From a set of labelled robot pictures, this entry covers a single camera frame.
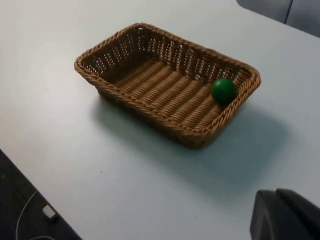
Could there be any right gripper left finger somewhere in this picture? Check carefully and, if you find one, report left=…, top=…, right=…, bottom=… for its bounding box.
left=249, top=189, right=312, bottom=240

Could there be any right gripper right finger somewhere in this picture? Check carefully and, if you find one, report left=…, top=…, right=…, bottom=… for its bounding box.
left=275, top=187, right=320, bottom=240

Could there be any green ball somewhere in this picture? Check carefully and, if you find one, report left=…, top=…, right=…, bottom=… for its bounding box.
left=210, top=78, right=236, bottom=106

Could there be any pale brown wicker basket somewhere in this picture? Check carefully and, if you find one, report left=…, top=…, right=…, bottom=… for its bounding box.
left=73, top=22, right=262, bottom=150

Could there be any small white plug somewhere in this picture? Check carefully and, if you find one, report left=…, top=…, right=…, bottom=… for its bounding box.
left=41, top=204, right=58, bottom=224

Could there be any white cable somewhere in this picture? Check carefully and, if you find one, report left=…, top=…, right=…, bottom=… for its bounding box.
left=15, top=189, right=49, bottom=240

